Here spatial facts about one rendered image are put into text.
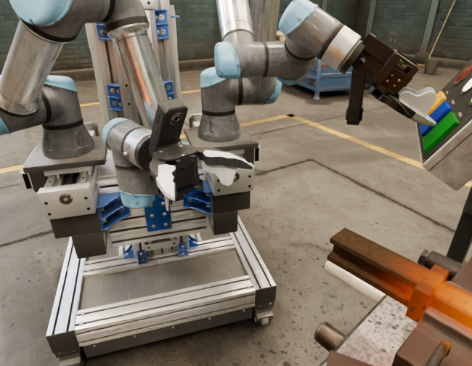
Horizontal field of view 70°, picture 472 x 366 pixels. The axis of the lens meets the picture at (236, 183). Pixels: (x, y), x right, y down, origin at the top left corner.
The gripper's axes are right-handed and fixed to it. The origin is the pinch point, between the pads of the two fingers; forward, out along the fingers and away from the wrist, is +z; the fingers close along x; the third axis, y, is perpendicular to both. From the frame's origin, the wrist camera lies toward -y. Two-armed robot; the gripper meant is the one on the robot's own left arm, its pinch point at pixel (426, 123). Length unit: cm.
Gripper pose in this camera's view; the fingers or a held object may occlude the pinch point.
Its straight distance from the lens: 77.0
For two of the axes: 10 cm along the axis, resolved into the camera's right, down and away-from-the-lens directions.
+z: 8.0, 6.0, -0.7
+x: 3.9, -4.3, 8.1
